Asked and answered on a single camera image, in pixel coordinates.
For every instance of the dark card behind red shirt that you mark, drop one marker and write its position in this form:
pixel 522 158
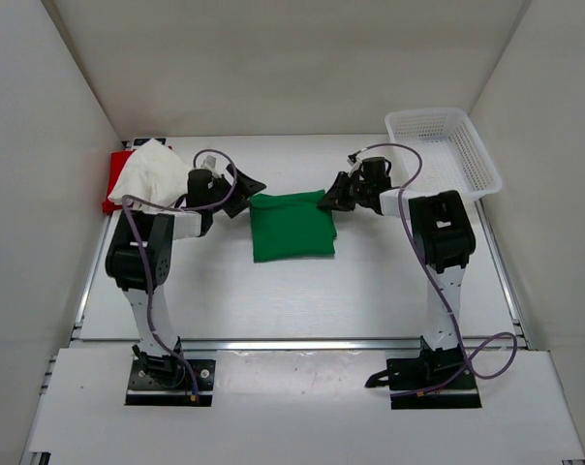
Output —
pixel 139 142

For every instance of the red t shirt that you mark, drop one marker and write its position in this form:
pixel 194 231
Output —
pixel 117 162

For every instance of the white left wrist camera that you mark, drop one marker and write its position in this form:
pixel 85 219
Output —
pixel 209 162

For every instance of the white t shirt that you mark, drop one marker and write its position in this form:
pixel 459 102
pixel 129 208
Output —
pixel 154 176

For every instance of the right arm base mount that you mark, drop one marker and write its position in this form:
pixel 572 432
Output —
pixel 433 380

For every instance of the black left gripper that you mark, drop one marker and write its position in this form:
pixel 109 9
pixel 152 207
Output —
pixel 246 188

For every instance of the white plastic mesh basket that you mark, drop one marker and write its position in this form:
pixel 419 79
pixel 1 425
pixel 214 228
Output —
pixel 443 146

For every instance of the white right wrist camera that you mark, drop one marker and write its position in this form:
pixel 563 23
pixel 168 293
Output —
pixel 355 162

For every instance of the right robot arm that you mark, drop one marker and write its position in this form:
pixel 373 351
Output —
pixel 443 238

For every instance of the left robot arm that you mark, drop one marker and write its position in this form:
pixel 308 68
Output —
pixel 139 261

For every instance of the green garment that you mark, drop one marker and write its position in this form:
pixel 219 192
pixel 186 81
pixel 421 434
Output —
pixel 290 226

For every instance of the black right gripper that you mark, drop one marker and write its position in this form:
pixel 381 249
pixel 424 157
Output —
pixel 336 199

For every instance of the aluminium rail front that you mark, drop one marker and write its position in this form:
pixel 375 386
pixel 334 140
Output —
pixel 303 344

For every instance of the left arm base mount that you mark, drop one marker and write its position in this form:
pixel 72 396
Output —
pixel 165 381

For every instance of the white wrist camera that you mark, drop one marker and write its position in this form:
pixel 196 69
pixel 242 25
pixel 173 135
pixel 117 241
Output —
pixel 355 162
pixel 209 162

